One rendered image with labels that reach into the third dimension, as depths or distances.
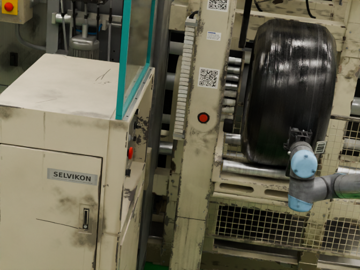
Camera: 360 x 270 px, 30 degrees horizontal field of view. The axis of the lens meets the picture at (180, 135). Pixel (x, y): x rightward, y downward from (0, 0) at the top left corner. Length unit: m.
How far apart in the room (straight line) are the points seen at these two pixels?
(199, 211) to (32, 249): 0.84
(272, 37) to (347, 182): 0.62
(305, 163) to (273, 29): 0.62
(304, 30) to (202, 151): 0.60
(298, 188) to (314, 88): 0.42
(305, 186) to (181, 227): 0.83
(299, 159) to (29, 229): 0.84
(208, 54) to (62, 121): 0.76
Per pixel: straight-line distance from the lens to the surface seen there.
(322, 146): 2.43
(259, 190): 2.56
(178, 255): 2.84
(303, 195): 2.08
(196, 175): 2.66
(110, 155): 1.94
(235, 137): 2.81
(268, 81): 2.34
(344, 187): 2.10
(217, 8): 2.44
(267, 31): 2.46
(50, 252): 2.13
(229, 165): 2.55
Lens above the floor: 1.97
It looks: 22 degrees down
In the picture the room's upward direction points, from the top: 7 degrees clockwise
